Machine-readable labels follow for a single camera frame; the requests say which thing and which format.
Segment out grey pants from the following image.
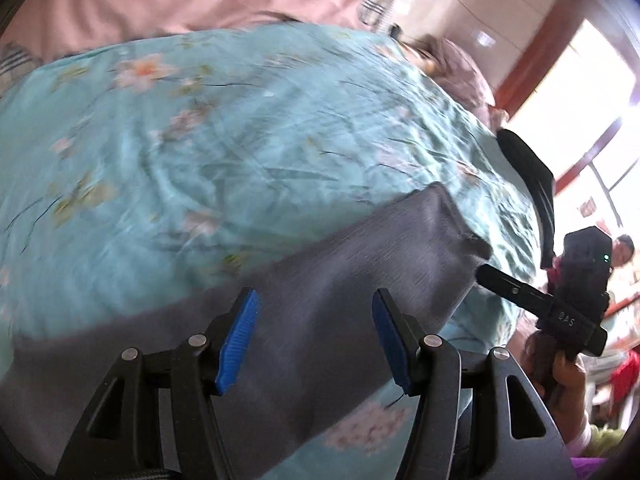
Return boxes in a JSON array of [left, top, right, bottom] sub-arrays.
[[9, 181, 495, 478]]

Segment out red cloth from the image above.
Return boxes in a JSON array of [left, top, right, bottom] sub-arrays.
[[607, 349, 640, 403]]

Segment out mauve pillow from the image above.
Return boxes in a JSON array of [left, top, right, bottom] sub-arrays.
[[400, 34, 510, 128]]

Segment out black cloth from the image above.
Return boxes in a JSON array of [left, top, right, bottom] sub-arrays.
[[497, 129, 557, 269]]

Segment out beige wardrobe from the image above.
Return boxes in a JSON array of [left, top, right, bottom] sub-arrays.
[[392, 0, 583, 106]]

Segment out window with red-brown frame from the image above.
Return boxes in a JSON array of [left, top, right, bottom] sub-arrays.
[[492, 0, 640, 241]]

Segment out pink bed sheet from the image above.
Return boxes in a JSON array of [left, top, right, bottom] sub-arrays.
[[0, 0, 403, 91]]

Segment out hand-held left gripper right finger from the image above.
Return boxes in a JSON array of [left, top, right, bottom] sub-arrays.
[[371, 288, 578, 480]]

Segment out person's right hand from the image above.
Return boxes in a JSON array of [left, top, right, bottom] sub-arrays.
[[520, 332, 590, 413]]

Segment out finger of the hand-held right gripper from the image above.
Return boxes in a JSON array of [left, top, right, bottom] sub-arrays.
[[475, 264, 556, 322]]

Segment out teal floral blanket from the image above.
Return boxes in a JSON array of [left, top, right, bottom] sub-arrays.
[[0, 22, 543, 480]]

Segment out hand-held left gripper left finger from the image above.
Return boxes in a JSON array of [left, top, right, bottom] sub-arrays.
[[54, 287, 263, 480]]

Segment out person's right forearm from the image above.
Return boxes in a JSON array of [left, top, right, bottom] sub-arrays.
[[562, 400, 603, 458]]

